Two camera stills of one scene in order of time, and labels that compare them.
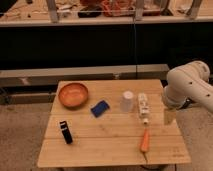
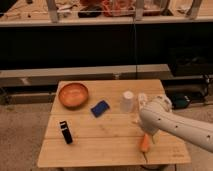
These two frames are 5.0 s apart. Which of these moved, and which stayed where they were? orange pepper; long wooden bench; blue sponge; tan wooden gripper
Moved: tan wooden gripper
Stayed: orange pepper; blue sponge; long wooden bench
